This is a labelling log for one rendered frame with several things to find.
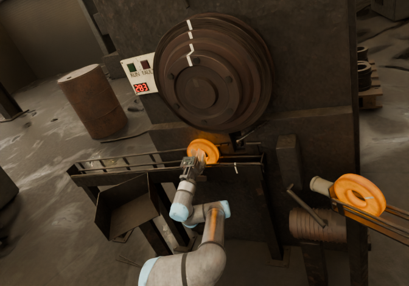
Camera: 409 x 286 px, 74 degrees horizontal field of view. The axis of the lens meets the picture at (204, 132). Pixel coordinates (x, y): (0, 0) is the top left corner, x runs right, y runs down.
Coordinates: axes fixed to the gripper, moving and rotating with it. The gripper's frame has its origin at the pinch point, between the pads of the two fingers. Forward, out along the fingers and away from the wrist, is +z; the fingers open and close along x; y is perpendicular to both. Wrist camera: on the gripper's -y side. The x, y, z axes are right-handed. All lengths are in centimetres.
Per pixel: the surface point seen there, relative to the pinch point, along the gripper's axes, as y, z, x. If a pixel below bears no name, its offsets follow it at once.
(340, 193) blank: -3, -20, -59
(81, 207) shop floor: -76, 0, 163
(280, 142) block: 3.1, -0.3, -38.1
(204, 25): 54, 10, -23
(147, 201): -9.8, -23.1, 28.7
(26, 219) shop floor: -70, -19, 222
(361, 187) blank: 5, -22, -65
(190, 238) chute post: -73, -18, 36
